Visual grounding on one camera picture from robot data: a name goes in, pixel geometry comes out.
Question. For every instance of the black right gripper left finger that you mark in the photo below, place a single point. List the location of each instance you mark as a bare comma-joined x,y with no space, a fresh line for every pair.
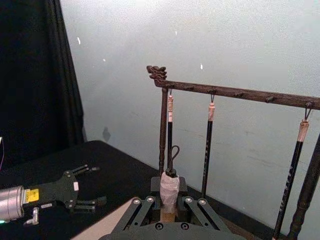
143,208

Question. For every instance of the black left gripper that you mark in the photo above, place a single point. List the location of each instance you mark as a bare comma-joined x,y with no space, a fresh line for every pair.
57,191

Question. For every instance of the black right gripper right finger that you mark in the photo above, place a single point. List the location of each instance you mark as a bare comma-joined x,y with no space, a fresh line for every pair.
197,208

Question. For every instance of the black brush with white tape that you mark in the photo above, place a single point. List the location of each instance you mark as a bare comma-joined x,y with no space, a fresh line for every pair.
170,187

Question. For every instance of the black hanging calligraphy brush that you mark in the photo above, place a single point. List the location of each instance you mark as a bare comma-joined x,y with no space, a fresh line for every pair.
295,162
170,130
209,140

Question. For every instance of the dark carved wooden brush rack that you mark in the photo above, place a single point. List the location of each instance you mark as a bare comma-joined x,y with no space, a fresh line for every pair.
225,91

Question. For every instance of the black curtain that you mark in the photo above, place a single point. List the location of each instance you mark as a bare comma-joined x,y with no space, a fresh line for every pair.
30,75

